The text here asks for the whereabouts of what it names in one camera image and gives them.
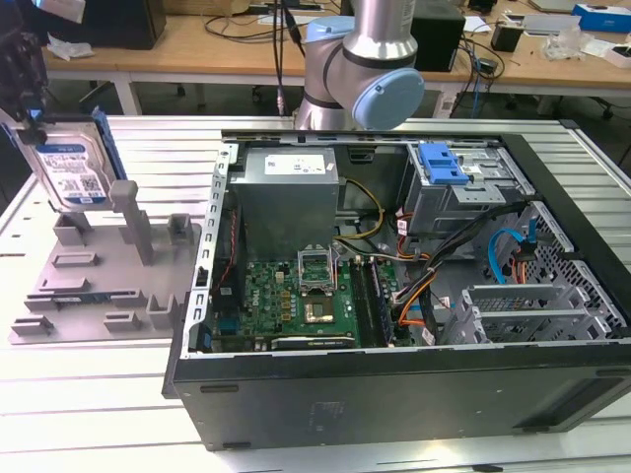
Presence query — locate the black graphics card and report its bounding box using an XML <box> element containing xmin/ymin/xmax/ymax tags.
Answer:
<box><xmin>269</xmin><ymin>334</ymin><xmax>356</xmax><ymax>352</ymax></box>

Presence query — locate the hard disk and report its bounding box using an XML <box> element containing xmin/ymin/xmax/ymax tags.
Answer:
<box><xmin>0</xmin><ymin>105</ymin><xmax>128</xmax><ymax>216</ymax></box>

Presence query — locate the blue cardboard box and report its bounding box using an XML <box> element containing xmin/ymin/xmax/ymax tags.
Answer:
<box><xmin>571</xmin><ymin>2</ymin><xmax>631</xmax><ymax>34</ymax></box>

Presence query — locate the blue plastic drive latch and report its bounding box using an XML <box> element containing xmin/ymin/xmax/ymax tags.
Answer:
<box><xmin>417</xmin><ymin>141</ymin><xmax>469</xmax><ymax>187</ymax></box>

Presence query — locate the wooden desk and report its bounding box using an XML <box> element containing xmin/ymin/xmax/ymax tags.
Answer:
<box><xmin>41</xmin><ymin>0</ymin><xmax>631</xmax><ymax>117</ymax></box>

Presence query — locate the black tower computer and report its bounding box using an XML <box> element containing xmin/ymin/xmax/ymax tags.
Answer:
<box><xmin>411</xmin><ymin>9</ymin><xmax>468</xmax><ymax>74</ymax></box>

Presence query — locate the large black box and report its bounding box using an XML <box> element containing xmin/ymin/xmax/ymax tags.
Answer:
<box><xmin>46</xmin><ymin>0</ymin><xmax>168</xmax><ymax>50</ymax></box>

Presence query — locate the wire locking lever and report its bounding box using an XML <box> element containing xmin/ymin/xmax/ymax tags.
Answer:
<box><xmin>330</xmin><ymin>243</ymin><xmax>342</xmax><ymax>297</ymax></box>

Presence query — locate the white crumpled plastic bag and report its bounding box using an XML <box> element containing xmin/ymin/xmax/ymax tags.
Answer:
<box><xmin>46</xmin><ymin>32</ymin><xmax>95</xmax><ymax>63</ymax></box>

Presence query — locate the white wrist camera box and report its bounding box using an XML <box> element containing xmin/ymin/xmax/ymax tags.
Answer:
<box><xmin>32</xmin><ymin>0</ymin><xmax>86</xmax><ymax>25</ymax></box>

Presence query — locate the small black speaker box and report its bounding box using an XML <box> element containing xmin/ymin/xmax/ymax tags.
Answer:
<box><xmin>491</xmin><ymin>22</ymin><xmax>525</xmax><ymax>53</ymax></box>

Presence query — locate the orange data wire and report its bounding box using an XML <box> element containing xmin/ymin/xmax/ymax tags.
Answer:
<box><xmin>398</xmin><ymin>290</ymin><xmax>430</xmax><ymax>327</ymax></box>

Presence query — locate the orange yellow power wire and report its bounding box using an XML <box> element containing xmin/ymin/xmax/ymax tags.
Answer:
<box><xmin>512</xmin><ymin>245</ymin><xmax>532</xmax><ymax>285</ymax></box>

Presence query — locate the green motherboard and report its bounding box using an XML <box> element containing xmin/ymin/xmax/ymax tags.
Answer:
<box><xmin>204</xmin><ymin>255</ymin><xmax>413</xmax><ymax>352</ymax></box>

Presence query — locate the metal socket cover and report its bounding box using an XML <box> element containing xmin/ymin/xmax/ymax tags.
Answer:
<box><xmin>297</xmin><ymin>244</ymin><xmax>339</xmax><ymax>297</ymax></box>

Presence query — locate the RAM slot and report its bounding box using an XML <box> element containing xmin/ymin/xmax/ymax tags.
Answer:
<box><xmin>357</xmin><ymin>259</ymin><xmax>385</xmax><ymax>347</ymax></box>
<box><xmin>373</xmin><ymin>259</ymin><xmax>397</xmax><ymax>346</ymax></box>
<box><xmin>368</xmin><ymin>259</ymin><xmax>391</xmax><ymax>346</ymax></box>
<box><xmin>350</xmin><ymin>259</ymin><xmax>377</xmax><ymax>347</ymax></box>

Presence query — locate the black cable bundle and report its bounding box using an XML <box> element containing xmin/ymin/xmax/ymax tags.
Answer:
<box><xmin>391</xmin><ymin>199</ymin><xmax>536</xmax><ymax>309</ymax></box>

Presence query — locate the CPU socket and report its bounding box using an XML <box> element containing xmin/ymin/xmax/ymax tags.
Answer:
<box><xmin>301</xmin><ymin>290</ymin><xmax>339</xmax><ymax>326</ymax></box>

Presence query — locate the black PC case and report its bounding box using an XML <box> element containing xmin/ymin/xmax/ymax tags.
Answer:
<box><xmin>161</xmin><ymin>119</ymin><xmax>631</xmax><ymax>452</ymax></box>

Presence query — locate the silver flat box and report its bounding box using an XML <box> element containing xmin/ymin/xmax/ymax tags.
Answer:
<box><xmin>522</xmin><ymin>13</ymin><xmax>583</xmax><ymax>36</ymax></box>

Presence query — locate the gray parts rack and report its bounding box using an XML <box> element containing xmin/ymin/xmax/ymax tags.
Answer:
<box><xmin>7</xmin><ymin>179</ymin><xmax>204</xmax><ymax>346</ymax></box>

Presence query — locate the clear plastic bag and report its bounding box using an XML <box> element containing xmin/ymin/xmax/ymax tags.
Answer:
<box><xmin>544</xmin><ymin>27</ymin><xmax>586</xmax><ymax>60</ymax></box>

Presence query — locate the small white box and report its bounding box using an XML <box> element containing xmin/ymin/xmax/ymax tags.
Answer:
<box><xmin>603</xmin><ymin>41</ymin><xmax>631</xmax><ymax>68</ymax></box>

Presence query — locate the metal optical drive cage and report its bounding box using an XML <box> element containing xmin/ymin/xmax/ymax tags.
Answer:
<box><xmin>397</xmin><ymin>142</ymin><xmax>536</xmax><ymax>237</ymax></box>

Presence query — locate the black base cable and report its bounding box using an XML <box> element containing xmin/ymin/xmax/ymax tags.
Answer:
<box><xmin>273</xmin><ymin>0</ymin><xmax>307</xmax><ymax>117</ymax></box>

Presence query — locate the gray power supply unit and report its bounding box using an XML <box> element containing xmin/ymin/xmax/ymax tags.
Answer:
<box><xmin>227</xmin><ymin>146</ymin><xmax>341</xmax><ymax>265</ymax></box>

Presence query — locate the blue data wire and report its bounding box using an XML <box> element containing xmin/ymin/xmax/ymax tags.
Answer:
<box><xmin>486</xmin><ymin>216</ymin><xmax>539</xmax><ymax>287</ymax></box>

